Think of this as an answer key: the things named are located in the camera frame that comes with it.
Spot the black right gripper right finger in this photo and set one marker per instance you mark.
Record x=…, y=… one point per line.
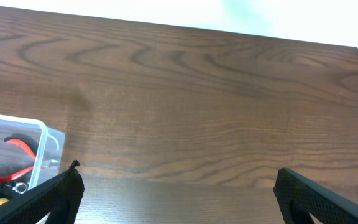
x=300, y=200

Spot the red black pliers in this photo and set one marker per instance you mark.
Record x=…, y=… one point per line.
x=22, y=158

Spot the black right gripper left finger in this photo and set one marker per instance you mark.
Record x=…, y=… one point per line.
x=58, y=199

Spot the clear plastic container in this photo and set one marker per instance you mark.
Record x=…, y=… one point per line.
x=11, y=124

